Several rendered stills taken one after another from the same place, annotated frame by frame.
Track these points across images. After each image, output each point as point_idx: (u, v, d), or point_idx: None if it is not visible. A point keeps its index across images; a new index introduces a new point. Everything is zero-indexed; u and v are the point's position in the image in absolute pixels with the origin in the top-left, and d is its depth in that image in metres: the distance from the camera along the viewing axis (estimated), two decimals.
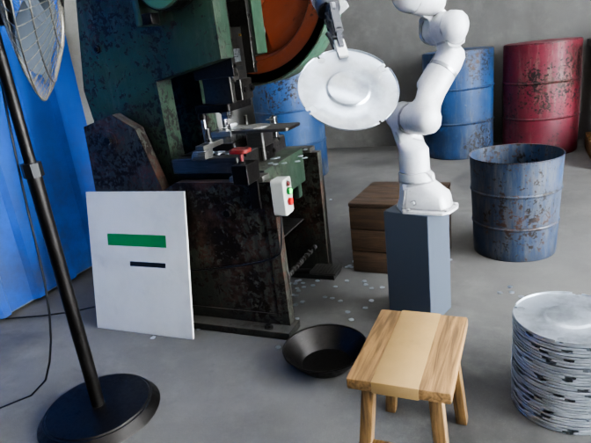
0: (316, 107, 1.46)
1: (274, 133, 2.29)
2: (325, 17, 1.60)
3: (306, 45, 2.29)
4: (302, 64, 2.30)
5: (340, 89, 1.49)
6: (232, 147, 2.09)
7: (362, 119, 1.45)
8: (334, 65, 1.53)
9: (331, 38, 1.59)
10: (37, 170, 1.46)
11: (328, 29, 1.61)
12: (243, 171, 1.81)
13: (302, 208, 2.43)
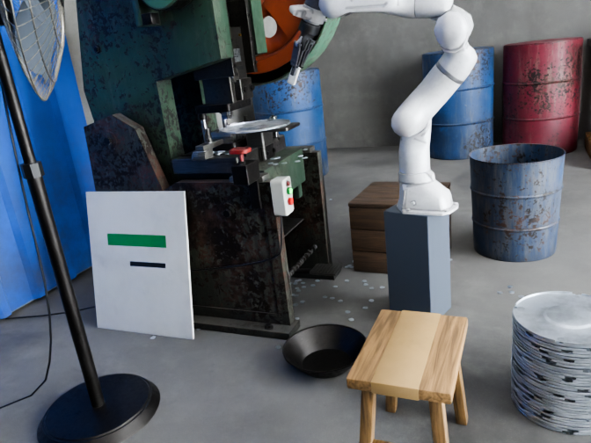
0: (230, 127, 2.18)
1: (274, 133, 2.29)
2: (310, 43, 1.93)
3: None
4: None
5: (251, 125, 2.15)
6: (232, 147, 2.09)
7: (235, 131, 2.06)
8: (268, 122, 2.20)
9: (300, 60, 1.95)
10: (37, 170, 1.46)
11: (303, 50, 1.92)
12: (243, 171, 1.81)
13: (302, 208, 2.43)
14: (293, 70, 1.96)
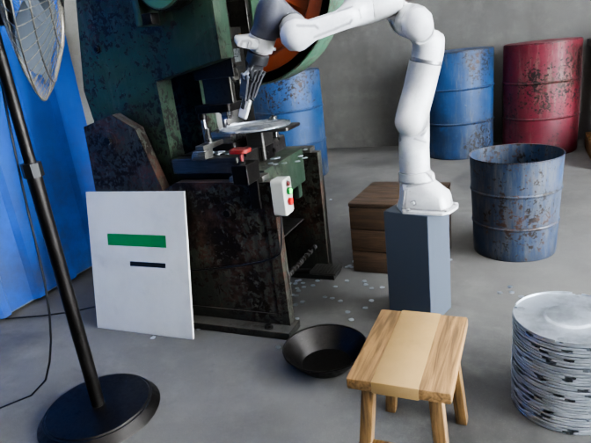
0: (241, 132, 2.03)
1: (274, 133, 2.29)
2: (259, 75, 1.78)
3: None
4: (302, 64, 2.30)
5: (251, 126, 2.11)
6: (232, 147, 2.09)
7: (274, 127, 2.06)
8: (238, 127, 2.19)
9: (250, 92, 1.80)
10: (37, 170, 1.46)
11: (253, 83, 1.78)
12: (243, 171, 1.81)
13: (302, 208, 2.43)
14: (243, 104, 1.82)
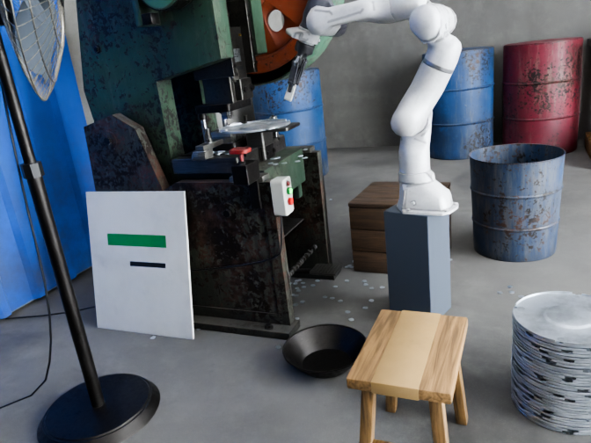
0: (280, 121, 2.17)
1: (274, 133, 2.29)
2: (305, 62, 2.08)
3: None
4: None
5: (260, 124, 2.13)
6: (232, 147, 2.09)
7: (254, 122, 2.24)
8: (257, 129, 2.05)
9: (296, 77, 2.09)
10: (37, 170, 1.46)
11: (300, 68, 2.07)
12: (243, 171, 1.81)
13: (302, 208, 2.43)
14: (290, 88, 2.11)
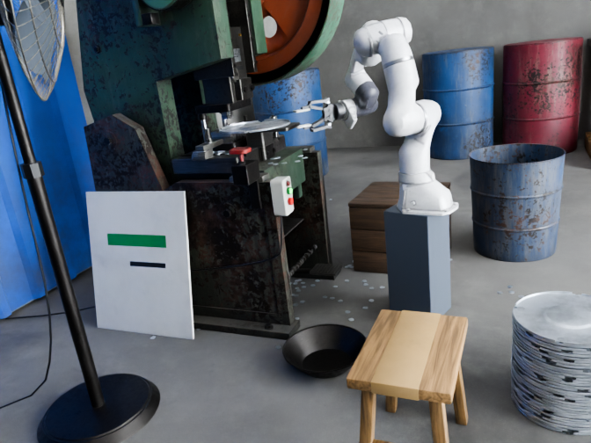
0: (259, 122, 2.24)
1: (274, 133, 2.29)
2: None
3: (319, 18, 2.23)
4: (302, 64, 2.30)
5: (258, 124, 2.15)
6: (232, 147, 2.09)
7: (231, 127, 2.18)
8: (275, 125, 2.10)
9: (314, 122, 2.28)
10: (37, 170, 1.46)
11: (320, 119, 2.29)
12: (243, 171, 1.81)
13: (302, 208, 2.43)
14: (307, 128, 2.26)
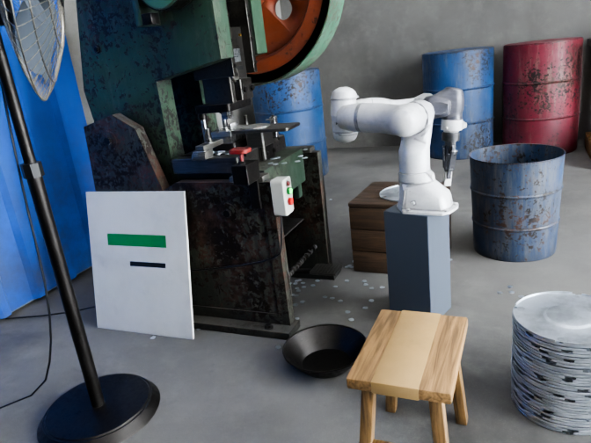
0: None
1: (274, 133, 2.29)
2: (446, 148, 2.24)
3: (268, 72, 2.40)
4: (302, 64, 2.30)
5: None
6: (232, 147, 2.09)
7: None
8: None
9: (445, 163, 2.28)
10: (37, 170, 1.46)
11: (445, 154, 2.27)
12: (243, 171, 1.81)
13: (302, 208, 2.43)
14: None
